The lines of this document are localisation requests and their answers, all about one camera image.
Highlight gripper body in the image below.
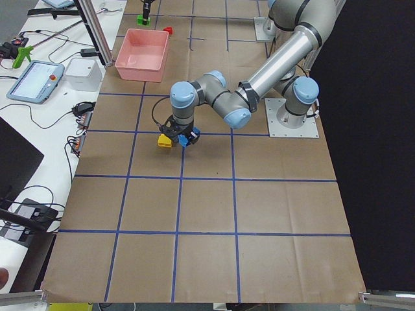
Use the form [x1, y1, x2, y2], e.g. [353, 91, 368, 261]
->
[171, 120, 194, 135]
[141, 0, 154, 6]

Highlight green toy block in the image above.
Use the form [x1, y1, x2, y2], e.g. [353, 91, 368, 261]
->
[136, 14, 151, 27]

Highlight blue toy block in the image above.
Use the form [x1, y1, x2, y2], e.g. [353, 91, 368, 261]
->
[178, 134, 191, 148]

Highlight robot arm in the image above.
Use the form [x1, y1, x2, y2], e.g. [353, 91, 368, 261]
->
[159, 1, 337, 147]

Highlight pink plastic box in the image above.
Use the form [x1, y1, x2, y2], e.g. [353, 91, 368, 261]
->
[115, 29, 169, 83]

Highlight white cube box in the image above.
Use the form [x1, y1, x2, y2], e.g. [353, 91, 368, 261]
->
[65, 58, 102, 92]

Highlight yellow toy block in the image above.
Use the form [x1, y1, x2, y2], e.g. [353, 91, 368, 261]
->
[158, 134, 173, 148]

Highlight red toy block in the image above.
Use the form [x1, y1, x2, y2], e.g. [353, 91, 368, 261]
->
[163, 27, 174, 36]

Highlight black power adapter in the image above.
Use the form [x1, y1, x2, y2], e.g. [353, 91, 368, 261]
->
[80, 48, 97, 57]

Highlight teach pendant tablet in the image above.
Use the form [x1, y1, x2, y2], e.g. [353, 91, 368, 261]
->
[6, 60, 65, 104]

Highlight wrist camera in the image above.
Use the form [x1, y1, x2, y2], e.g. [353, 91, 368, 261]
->
[159, 115, 183, 143]

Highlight aluminium frame post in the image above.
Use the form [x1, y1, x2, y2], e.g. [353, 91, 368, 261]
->
[74, 0, 113, 68]

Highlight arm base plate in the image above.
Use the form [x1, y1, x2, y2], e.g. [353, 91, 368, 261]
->
[254, 17, 276, 42]
[265, 98, 320, 139]

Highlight green handled grabber tool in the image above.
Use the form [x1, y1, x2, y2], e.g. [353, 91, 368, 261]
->
[12, 20, 83, 69]

